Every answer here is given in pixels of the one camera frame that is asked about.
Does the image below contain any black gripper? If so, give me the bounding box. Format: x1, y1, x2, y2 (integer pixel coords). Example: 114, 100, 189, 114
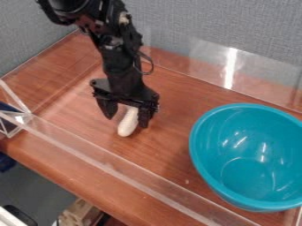
88, 72, 162, 129

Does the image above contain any white brown toy mushroom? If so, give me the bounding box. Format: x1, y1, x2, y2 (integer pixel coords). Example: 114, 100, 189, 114
118, 107, 138, 137

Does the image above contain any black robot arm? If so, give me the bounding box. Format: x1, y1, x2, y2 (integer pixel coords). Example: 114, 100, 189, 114
35, 0, 159, 128

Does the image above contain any blue plastic bowl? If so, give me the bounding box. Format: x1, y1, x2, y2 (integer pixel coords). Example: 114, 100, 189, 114
189, 103, 302, 212

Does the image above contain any clear acrylic front barrier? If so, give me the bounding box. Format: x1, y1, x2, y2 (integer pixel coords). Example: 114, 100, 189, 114
3, 115, 259, 226

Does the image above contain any clear acrylic barrier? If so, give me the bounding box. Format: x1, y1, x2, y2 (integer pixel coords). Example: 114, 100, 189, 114
3, 115, 259, 226
145, 34, 302, 114

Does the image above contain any blue object at left edge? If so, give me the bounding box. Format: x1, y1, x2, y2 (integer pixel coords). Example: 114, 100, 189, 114
0, 101, 19, 174

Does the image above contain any wooden block under table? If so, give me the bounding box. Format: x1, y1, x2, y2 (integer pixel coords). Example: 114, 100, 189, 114
59, 199, 104, 226

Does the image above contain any clear acrylic back barrier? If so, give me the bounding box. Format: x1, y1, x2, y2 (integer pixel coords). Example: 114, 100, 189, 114
145, 34, 302, 114

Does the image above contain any black white object bottom left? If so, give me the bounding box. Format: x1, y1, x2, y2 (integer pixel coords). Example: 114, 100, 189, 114
0, 205, 38, 226

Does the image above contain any clear acrylic left bracket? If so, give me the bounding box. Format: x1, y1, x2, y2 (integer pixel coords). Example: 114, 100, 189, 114
0, 79, 32, 138

